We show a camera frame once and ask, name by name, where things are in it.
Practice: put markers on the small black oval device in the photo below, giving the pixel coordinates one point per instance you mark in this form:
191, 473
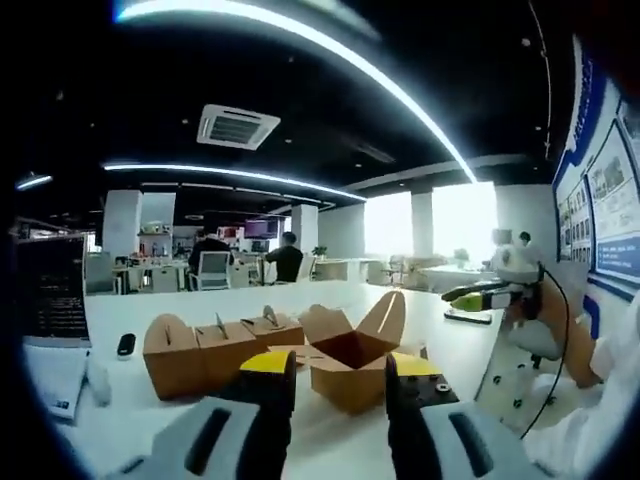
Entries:
126, 344

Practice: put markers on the black smartphone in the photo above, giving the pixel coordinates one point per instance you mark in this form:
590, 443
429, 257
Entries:
467, 316

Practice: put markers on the person's white clothing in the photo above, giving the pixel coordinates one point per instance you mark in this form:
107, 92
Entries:
600, 425

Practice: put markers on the person's right hand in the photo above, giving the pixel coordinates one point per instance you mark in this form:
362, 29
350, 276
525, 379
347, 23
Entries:
530, 311

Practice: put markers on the white laptop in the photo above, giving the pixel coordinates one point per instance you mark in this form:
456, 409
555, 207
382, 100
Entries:
55, 295

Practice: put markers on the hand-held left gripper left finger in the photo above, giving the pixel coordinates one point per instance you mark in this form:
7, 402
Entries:
235, 430

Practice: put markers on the ceiling air conditioner vent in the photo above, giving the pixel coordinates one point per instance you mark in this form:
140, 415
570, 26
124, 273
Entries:
237, 126

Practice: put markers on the blue framed wall poster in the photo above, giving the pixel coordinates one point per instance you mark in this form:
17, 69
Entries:
607, 200

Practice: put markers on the shelf with colourful items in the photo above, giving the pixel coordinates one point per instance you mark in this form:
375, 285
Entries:
155, 241

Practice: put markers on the monitor with purple screen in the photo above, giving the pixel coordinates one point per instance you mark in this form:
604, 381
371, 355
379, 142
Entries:
261, 228

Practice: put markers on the white mesh office chair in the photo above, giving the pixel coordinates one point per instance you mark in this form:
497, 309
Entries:
214, 270

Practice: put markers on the short ceiling light strip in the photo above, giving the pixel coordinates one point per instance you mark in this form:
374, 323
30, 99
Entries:
34, 182

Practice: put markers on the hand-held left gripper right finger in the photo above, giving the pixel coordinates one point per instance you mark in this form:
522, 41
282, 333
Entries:
430, 430

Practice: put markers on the long curved ceiling light strip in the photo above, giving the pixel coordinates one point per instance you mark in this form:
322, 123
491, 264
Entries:
360, 60

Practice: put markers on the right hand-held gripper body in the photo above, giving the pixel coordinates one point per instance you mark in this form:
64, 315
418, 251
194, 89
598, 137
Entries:
522, 270

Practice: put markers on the potted plant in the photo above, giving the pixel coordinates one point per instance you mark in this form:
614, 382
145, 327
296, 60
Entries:
320, 251

